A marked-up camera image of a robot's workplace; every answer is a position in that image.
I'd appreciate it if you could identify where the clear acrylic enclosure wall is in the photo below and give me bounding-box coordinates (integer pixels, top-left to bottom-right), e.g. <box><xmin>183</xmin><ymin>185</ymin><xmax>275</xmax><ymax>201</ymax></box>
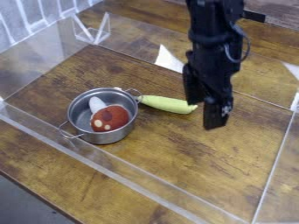
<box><xmin>0</xmin><ymin>14</ymin><xmax>299</xmax><ymax>224</ymax></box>

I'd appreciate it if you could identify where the black cable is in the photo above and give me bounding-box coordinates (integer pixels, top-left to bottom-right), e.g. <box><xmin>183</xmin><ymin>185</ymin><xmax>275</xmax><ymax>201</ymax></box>
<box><xmin>223</xmin><ymin>21</ymin><xmax>253</xmax><ymax>64</ymax></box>

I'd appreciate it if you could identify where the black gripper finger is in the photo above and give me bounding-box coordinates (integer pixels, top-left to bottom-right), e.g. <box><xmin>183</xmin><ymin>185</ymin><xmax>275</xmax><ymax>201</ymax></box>
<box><xmin>203</xmin><ymin>97</ymin><xmax>234</xmax><ymax>130</ymax></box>

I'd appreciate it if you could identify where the silver metal pot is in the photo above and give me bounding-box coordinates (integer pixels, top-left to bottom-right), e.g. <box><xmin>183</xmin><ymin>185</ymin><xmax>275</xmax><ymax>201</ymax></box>
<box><xmin>59</xmin><ymin>87</ymin><xmax>142</xmax><ymax>144</ymax></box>

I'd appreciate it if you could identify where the green plush vegetable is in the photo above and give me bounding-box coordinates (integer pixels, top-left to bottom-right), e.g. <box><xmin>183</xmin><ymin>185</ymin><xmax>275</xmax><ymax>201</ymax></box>
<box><xmin>136</xmin><ymin>95</ymin><xmax>198</xmax><ymax>115</ymax></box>

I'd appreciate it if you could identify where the red white plush mushroom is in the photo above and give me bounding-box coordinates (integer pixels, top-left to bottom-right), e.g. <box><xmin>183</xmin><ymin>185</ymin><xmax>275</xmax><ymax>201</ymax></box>
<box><xmin>88</xmin><ymin>96</ymin><xmax>130</xmax><ymax>132</ymax></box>

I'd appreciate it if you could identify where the black bar at table edge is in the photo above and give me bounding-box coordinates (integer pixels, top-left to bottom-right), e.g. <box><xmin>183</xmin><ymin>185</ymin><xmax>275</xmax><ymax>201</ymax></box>
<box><xmin>243</xmin><ymin>10</ymin><xmax>267</xmax><ymax>23</ymax></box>

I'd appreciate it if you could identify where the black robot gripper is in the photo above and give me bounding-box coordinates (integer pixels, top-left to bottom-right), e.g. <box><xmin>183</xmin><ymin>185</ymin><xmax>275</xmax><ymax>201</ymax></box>
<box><xmin>182</xmin><ymin>0</ymin><xmax>247</xmax><ymax>106</ymax></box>

